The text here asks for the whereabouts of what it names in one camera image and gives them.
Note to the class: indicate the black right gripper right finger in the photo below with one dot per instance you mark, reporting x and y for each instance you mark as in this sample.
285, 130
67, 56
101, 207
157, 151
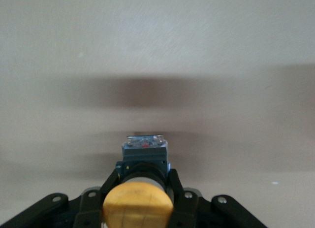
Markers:
187, 208

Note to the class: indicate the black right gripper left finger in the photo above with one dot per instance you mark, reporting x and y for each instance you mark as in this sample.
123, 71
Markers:
88, 208

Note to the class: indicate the yellow push button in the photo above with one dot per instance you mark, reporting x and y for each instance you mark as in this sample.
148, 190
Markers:
137, 203

